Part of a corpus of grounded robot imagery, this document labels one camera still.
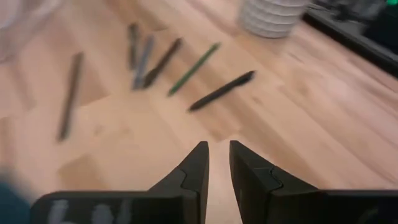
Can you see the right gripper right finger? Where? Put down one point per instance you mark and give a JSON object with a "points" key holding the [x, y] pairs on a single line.
{"points": [[295, 205]]}

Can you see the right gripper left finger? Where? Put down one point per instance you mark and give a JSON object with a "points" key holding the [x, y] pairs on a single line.
{"points": [[124, 208]]}

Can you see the black pencil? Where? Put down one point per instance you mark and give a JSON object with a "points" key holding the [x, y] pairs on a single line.
{"points": [[71, 96]]}

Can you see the matte black pen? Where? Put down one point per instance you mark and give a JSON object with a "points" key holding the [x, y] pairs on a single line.
{"points": [[222, 90]]}

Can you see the blue pen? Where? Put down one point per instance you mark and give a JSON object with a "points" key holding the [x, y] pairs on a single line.
{"points": [[143, 62]]}

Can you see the dark slim pen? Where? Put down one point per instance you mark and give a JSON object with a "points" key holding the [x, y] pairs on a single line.
{"points": [[161, 62]]}

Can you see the green pencil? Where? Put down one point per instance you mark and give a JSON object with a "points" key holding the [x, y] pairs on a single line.
{"points": [[194, 68]]}

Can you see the black grip clear-barrel pen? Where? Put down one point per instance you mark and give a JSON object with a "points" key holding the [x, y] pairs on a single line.
{"points": [[133, 46]]}

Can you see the succulent in triangle-pattern pot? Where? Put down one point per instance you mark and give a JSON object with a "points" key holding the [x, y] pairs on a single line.
{"points": [[270, 18]]}

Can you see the clear plastic tray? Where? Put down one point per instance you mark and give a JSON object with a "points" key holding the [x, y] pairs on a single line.
{"points": [[15, 15]]}

